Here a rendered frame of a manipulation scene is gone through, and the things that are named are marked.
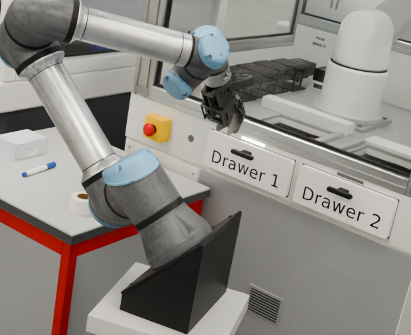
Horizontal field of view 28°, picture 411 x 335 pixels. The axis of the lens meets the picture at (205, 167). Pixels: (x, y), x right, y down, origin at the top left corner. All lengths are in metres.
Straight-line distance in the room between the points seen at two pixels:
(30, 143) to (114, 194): 0.80
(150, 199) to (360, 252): 0.79
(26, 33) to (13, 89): 0.95
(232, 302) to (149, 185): 0.35
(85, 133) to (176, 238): 0.33
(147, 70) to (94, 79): 0.45
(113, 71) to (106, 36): 1.27
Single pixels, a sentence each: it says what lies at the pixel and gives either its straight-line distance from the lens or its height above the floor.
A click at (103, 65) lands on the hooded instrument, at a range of 3.03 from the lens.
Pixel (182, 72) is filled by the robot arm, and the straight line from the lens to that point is 1.96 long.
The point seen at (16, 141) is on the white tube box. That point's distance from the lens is 2.48.
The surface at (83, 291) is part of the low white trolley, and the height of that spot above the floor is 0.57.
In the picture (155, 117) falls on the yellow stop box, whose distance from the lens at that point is 2.54.
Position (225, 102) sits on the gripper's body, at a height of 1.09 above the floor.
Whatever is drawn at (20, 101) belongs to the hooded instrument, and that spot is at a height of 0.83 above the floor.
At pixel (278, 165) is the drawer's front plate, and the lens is 2.34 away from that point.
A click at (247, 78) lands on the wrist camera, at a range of 2.22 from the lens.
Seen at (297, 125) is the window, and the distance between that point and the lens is 2.33.
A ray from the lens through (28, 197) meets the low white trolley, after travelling 2.24.
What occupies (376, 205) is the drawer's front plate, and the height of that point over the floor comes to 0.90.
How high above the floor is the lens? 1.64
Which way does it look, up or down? 19 degrees down
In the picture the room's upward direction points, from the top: 10 degrees clockwise
